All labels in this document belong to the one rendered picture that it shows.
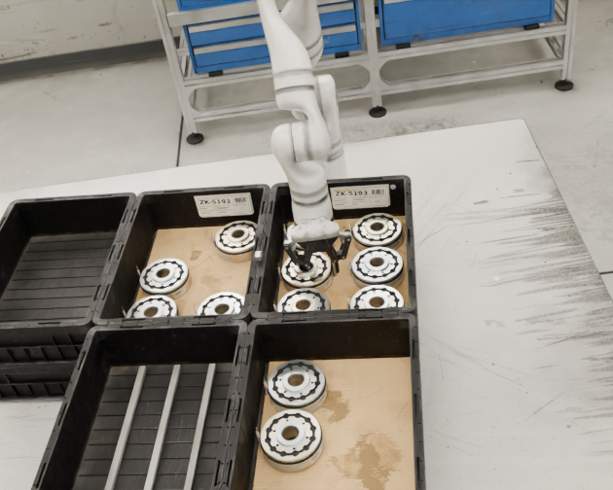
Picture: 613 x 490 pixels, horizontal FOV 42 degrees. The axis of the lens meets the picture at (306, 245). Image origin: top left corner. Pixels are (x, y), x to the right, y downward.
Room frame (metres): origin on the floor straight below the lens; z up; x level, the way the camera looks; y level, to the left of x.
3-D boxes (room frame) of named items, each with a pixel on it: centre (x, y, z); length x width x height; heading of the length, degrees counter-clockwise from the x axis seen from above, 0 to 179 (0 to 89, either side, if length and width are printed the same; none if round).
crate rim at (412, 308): (1.18, -0.06, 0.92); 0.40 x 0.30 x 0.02; 169
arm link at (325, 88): (1.55, -0.08, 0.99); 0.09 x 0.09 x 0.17; 87
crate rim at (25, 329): (1.29, 0.53, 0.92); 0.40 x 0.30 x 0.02; 169
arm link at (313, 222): (1.17, -0.02, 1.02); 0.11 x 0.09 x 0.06; 177
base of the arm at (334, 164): (1.55, -0.08, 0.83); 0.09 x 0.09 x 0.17; 9
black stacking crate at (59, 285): (1.29, 0.53, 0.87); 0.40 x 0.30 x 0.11; 169
